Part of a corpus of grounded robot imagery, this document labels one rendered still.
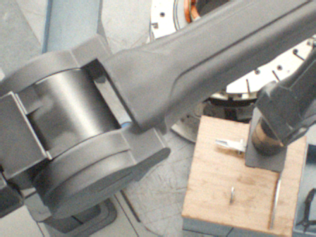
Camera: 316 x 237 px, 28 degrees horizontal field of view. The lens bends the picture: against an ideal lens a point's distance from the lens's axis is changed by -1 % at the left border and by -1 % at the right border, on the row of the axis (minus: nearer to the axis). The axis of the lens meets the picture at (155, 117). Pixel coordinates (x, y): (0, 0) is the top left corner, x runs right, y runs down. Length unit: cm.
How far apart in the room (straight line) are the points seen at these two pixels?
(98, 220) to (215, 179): 82
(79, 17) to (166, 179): 42
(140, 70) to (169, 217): 101
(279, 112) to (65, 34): 56
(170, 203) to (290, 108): 64
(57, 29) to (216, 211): 49
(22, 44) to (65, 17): 114
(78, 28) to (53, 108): 87
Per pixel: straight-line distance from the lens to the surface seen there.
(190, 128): 147
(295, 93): 84
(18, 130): 44
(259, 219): 117
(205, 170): 118
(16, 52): 246
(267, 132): 98
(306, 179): 128
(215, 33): 47
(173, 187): 146
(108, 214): 195
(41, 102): 45
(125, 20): 158
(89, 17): 132
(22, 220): 203
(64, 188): 44
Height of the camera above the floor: 222
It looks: 74 degrees down
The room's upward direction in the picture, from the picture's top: 8 degrees counter-clockwise
